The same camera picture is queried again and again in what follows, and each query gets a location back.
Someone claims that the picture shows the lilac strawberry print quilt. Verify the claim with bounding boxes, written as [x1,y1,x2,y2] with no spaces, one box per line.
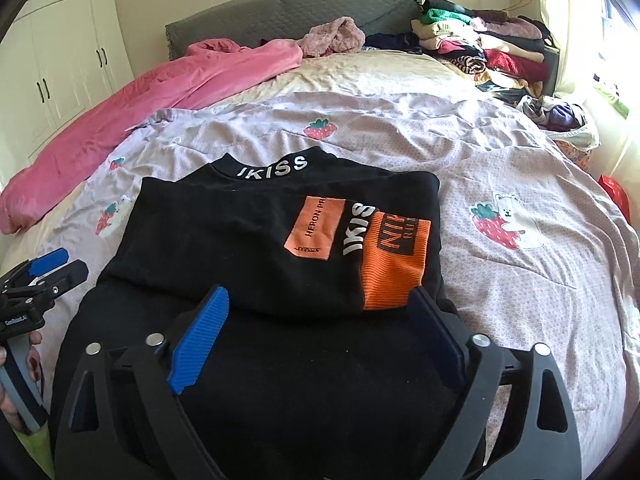
[46,92,639,474]

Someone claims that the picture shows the basket of small clothes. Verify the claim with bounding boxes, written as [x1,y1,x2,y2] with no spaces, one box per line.
[516,96,600,151]

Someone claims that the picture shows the pink fleece blanket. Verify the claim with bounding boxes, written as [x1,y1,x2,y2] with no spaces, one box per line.
[1,38,303,235]

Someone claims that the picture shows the left hand red nails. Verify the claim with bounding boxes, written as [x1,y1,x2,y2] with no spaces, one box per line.
[1,334,48,434]

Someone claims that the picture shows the red bag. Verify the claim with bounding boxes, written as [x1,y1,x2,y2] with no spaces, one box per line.
[598,174,631,223]

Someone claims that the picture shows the grey quilted headboard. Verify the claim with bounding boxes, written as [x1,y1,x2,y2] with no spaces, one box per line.
[165,0,422,61]

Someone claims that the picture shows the dark navy garment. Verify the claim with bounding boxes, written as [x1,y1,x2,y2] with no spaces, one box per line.
[364,32,423,54]

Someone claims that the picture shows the black sweater orange patches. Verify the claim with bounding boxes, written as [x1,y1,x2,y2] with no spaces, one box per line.
[51,148,459,479]

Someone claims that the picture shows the pink fuzzy garment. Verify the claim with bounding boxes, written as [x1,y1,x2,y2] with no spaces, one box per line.
[298,16,366,58]

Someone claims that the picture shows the cream wardrobe cabinet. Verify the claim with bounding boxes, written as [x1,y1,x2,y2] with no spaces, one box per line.
[1,0,134,183]

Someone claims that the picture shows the pile of folded clothes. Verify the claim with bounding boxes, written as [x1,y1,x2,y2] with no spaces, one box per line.
[411,0,560,105]

